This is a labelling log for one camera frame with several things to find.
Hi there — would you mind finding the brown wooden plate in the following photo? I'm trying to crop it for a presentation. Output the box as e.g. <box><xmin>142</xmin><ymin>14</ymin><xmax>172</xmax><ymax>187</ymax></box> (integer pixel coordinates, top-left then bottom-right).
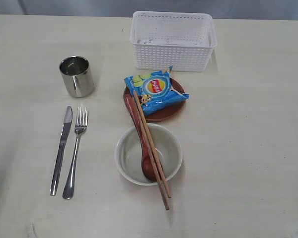
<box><xmin>123</xmin><ymin>78</ymin><xmax>186</xmax><ymax>122</ymax></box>

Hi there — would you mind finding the blue chips bag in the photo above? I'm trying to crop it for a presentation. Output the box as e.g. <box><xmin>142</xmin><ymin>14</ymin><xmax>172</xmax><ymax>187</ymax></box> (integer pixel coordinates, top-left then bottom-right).
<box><xmin>124</xmin><ymin>66</ymin><xmax>189</xmax><ymax>116</ymax></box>

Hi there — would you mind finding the white bowl dark inside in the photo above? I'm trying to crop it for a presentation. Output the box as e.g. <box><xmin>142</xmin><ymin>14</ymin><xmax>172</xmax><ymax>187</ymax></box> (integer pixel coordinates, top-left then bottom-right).
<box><xmin>114</xmin><ymin>123</ymin><xmax>183</xmax><ymax>186</ymax></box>

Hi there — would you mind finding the brown wooden spoon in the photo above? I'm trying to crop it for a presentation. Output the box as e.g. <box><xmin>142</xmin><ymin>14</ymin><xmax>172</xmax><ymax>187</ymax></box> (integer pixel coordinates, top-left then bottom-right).
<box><xmin>123</xmin><ymin>94</ymin><xmax>156</xmax><ymax>182</ymax></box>

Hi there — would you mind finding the silver metal fork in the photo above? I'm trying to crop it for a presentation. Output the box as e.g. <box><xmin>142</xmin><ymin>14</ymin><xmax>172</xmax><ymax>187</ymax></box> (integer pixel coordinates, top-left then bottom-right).
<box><xmin>62</xmin><ymin>106</ymin><xmax>89</xmax><ymax>200</ymax></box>

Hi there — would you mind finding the silver table knife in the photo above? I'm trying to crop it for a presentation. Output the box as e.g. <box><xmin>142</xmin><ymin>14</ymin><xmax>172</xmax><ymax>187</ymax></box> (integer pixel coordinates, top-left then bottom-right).
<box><xmin>50</xmin><ymin>106</ymin><xmax>73</xmax><ymax>196</ymax></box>

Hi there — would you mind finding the shiny metal cup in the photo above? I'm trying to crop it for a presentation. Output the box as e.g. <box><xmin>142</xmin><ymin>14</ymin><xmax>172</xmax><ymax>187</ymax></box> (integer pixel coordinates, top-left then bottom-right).
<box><xmin>59</xmin><ymin>56</ymin><xmax>95</xmax><ymax>98</ymax></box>

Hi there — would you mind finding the white perforated plastic basket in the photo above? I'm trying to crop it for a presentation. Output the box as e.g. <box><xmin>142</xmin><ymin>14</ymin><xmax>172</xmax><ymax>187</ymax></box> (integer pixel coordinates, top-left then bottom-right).
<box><xmin>130</xmin><ymin>11</ymin><xmax>217</xmax><ymax>72</ymax></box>

